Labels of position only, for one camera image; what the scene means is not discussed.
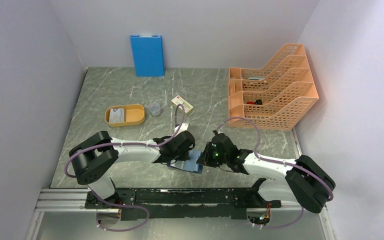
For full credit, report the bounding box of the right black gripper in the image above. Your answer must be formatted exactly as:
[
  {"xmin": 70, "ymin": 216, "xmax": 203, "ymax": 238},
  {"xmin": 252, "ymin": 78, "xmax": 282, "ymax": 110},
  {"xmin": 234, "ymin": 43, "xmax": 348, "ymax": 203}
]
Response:
[{"xmin": 196, "ymin": 141, "xmax": 229, "ymax": 168}]

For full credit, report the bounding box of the blue leather card holder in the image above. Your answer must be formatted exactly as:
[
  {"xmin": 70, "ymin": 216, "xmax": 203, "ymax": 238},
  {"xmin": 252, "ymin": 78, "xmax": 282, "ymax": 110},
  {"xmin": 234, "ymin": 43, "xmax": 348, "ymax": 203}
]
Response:
[{"xmin": 166, "ymin": 150, "xmax": 203, "ymax": 174}]

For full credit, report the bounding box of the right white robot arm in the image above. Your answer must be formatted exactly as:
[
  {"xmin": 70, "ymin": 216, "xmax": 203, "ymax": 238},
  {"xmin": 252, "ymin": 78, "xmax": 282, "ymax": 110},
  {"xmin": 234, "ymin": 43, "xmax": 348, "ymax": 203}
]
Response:
[{"xmin": 197, "ymin": 133, "xmax": 336, "ymax": 214}]

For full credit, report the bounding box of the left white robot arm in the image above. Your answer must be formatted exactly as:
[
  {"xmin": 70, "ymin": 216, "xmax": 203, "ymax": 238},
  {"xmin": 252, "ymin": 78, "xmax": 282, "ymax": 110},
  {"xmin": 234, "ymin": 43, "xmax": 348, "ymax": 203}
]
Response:
[{"xmin": 68, "ymin": 130, "xmax": 195, "ymax": 208}]

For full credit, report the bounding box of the stack of grey VIP cards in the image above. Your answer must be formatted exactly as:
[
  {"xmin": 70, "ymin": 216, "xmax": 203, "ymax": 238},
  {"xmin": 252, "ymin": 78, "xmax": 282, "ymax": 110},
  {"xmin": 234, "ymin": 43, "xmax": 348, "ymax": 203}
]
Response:
[{"xmin": 108, "ymin": 107, "xmax": 125, "ymax": 124}]

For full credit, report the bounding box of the small clear plastic cup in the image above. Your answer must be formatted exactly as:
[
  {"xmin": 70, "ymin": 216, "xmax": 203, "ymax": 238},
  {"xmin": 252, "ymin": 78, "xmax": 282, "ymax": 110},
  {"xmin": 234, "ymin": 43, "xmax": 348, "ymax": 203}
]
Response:
[{"xmin": 148, "ymin": 102, "xmax": 161, "ymax": 117}]

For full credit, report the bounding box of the small green white box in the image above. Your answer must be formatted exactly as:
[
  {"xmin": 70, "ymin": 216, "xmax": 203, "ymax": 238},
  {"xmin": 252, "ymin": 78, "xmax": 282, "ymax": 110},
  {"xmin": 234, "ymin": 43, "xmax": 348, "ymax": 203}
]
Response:
[{"xmin": 171, "ymin": 95, "xmax": 194, "ymax": 115}]

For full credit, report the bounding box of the red black item in organizer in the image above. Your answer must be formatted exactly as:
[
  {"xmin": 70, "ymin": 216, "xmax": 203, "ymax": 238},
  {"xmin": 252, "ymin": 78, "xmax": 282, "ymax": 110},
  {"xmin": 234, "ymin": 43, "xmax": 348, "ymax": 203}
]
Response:
[{"xmin": 246, "ymin": 99, "xmax": 263, "ymax": 105}]

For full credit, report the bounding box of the orange oval tray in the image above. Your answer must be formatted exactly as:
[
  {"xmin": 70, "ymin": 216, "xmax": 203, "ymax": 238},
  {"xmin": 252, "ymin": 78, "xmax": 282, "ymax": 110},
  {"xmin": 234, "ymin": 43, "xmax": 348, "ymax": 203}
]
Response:
[{"xmin": 104, "ymin": 104, "xmax": 146, "ymax": 127}]

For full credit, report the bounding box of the orange mesh file organizer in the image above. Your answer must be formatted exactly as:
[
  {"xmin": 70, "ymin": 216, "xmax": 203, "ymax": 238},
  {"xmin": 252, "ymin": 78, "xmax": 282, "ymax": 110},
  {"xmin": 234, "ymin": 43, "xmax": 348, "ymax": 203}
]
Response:
[{"xmin": 227, "ymin": 43, "xmax": 319, "ymax": 131}]

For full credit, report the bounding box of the blue rectangular box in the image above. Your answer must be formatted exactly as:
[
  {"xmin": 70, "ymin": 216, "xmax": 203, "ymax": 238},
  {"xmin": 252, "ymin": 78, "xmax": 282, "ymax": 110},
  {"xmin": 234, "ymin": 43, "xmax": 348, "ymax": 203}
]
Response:
[{"xmin": 129, "ymin": 35, "xmax": 165, "ymax": 77}]

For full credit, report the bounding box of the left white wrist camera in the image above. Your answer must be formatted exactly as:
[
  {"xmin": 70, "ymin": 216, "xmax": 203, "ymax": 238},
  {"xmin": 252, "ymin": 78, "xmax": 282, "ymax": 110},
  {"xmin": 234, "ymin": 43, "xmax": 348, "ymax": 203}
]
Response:
[{"xmin": 179, "ymin": 123, "xmax": 189, "ymax": 132}]

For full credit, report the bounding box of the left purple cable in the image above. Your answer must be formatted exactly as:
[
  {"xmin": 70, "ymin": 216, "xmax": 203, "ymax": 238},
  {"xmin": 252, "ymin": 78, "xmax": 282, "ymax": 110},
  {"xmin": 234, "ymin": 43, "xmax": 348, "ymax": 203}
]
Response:
[{"xmin": 64, "ymin": 103, "xmax": 186, "ymax": 179}]

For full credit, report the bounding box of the purple cable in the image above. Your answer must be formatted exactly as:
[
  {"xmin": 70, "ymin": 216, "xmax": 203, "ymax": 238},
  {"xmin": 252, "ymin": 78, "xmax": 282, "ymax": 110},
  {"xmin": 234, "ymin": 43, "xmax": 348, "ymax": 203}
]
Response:
[
  {"xmin": 64, "ymin": 103, "xmax": 186, "ymax": 179},
  {"xmin": 213, "ymin": 116, "xmax": 335, "ymax": 203}
]

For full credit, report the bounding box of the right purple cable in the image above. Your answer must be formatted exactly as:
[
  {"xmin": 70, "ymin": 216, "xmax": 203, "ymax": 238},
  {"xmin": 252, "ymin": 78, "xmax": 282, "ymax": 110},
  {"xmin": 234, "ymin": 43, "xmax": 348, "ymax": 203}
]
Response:
[{"xmin": 213, "ymin": 116, "xmax": 335, "ymax": 203}]

